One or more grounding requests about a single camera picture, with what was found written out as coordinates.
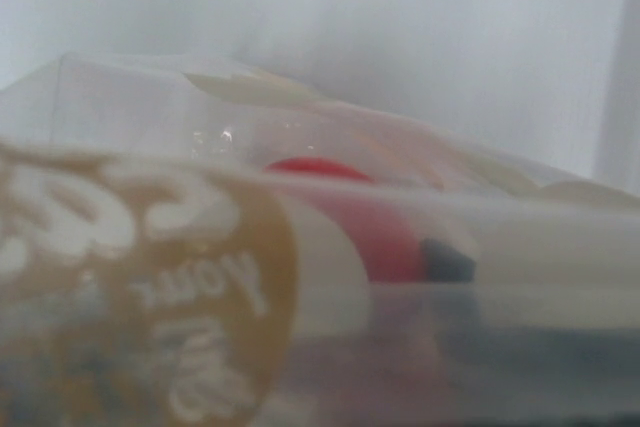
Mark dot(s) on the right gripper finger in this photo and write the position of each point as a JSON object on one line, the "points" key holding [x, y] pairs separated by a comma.
{"points": [[444, 263]]}

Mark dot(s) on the clear zip top bag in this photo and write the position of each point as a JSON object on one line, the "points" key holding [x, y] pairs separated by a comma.
{"points": [[155, 273]]}

